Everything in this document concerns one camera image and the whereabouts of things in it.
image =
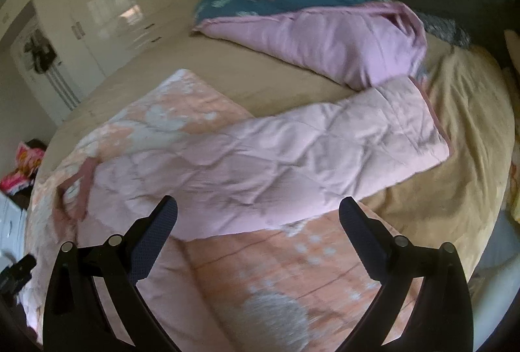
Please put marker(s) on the white bedroom door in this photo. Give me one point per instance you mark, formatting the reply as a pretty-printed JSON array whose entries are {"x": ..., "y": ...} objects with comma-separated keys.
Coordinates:
[{"x": 55, "y": 90}]

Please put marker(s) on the tan bed sheet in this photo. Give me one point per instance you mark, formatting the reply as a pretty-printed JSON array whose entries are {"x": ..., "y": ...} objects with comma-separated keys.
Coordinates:
[{"x": 255, "y": 118}]

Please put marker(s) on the pink quilted coat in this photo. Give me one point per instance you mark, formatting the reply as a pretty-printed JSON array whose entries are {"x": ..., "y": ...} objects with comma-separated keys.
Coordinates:
[{"x": 264, "y": 173}]

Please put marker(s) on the dark bags hanging on door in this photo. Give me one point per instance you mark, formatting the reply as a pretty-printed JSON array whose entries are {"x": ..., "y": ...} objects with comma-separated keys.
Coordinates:
[{"x": 43, "y": 53}]

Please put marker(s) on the white drawer chest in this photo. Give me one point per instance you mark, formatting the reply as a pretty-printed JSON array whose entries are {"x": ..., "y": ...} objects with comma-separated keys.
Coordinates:
[{"x": 12, "y": 231}]

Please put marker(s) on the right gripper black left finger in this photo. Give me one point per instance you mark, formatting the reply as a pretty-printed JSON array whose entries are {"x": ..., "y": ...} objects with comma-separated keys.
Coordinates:
[{"x": 92, "y": 301}]

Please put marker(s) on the pink cartoon blanket pile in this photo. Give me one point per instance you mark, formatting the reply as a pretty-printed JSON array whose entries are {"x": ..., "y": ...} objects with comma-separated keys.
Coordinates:
[{"x": 28, "y": 159}]

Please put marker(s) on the teal and pink comforter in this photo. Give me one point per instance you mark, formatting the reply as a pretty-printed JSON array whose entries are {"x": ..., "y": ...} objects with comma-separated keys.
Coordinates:
[{"x": 357, "y": 43}]

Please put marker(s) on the grey patterned pillow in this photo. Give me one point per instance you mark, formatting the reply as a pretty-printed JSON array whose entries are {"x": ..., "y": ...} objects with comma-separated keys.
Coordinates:
[{"x": 444, "y": 29}]

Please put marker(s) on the peach floral bed blanket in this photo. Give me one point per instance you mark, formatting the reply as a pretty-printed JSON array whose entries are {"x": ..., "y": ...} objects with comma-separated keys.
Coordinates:
[{"x": 300, "y": 287}]

